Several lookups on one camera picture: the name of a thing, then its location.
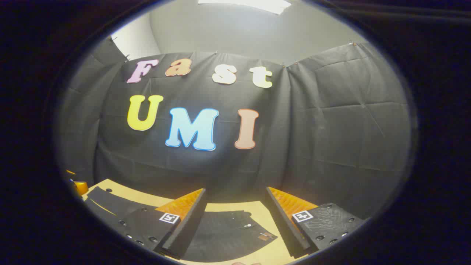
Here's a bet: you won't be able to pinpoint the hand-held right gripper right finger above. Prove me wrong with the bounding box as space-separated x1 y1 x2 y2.
266 187 365 258

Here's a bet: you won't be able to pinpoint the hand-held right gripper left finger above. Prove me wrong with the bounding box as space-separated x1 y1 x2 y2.
117 188 207 259

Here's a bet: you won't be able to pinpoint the dark grey jeans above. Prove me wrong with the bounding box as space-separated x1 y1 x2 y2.
85 186 279 262

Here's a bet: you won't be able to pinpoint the black backdrop cloth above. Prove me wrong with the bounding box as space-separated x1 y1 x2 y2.
55 39 412 221

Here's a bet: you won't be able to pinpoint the white ceiling light panel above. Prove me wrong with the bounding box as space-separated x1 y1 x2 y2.
198 0 292 15

